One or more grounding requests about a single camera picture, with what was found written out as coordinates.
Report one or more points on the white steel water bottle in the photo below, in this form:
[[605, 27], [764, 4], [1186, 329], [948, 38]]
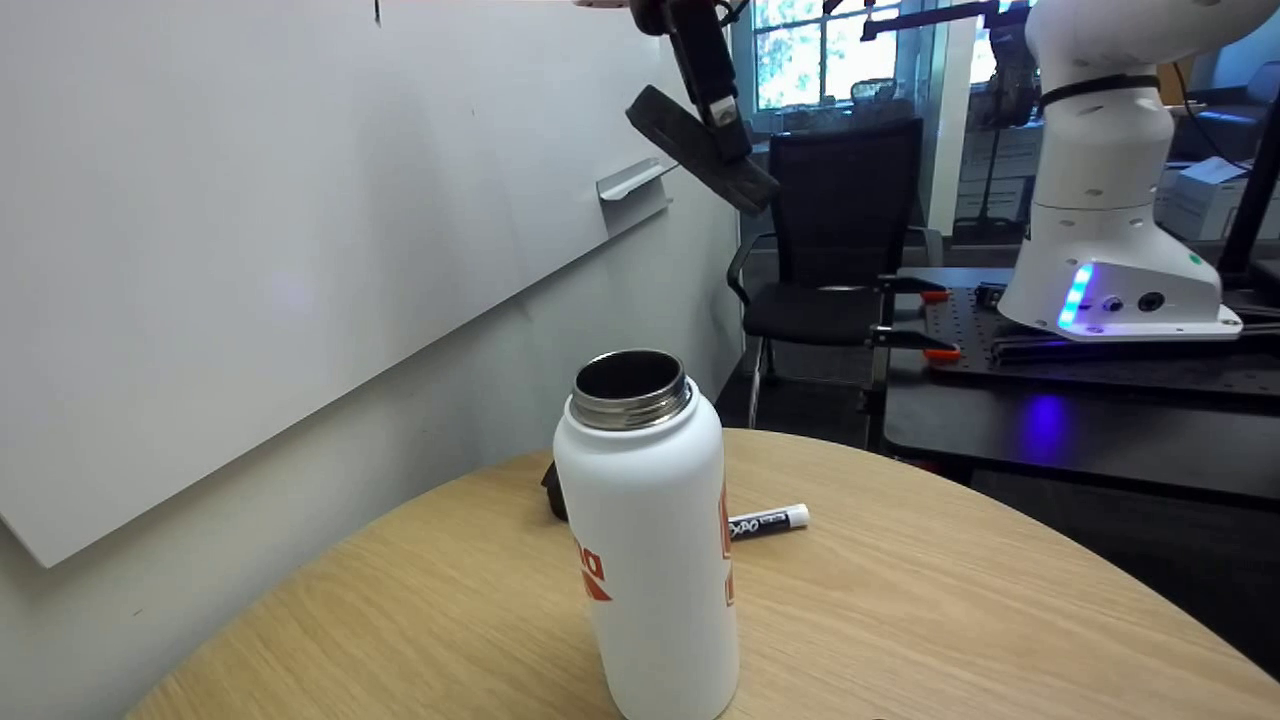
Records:
[[655, 563]]

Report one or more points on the black office chair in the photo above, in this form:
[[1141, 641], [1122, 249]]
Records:
[[842, 225]]

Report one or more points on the white wall whiteboard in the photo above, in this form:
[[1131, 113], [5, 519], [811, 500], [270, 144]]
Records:
[[265, 225]]

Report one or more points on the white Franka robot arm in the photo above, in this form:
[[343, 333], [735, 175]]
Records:
[[1107, 201]]

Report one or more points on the black bottle lid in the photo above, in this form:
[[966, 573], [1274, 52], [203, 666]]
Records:
[[554, 493]]

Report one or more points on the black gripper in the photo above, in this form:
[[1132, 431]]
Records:
[[675, 13]]

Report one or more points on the silver whiteboard tray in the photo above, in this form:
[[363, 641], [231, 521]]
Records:
[[630, 186]]

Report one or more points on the black vertical post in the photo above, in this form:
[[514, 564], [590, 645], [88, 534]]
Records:
[[1253, 201]]

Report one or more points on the bright window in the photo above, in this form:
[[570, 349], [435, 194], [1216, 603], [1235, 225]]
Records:
[[800, 52]]

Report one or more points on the white cardboard box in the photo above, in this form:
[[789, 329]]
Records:
[[1204, 194]]

